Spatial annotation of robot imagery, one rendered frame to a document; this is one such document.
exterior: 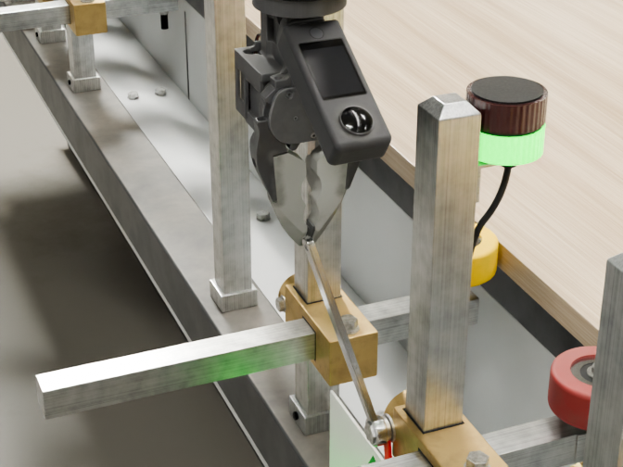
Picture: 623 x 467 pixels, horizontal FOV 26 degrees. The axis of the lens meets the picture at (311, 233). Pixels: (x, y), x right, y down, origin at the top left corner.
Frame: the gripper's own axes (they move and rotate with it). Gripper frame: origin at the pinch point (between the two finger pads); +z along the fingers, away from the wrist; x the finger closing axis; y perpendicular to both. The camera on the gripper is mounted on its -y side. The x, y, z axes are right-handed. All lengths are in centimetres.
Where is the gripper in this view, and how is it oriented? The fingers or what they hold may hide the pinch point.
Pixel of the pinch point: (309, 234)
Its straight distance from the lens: 108.2
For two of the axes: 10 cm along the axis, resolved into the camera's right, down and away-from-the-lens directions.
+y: -3.8, -4.4, 8.1
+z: 0.0, 8.8, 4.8
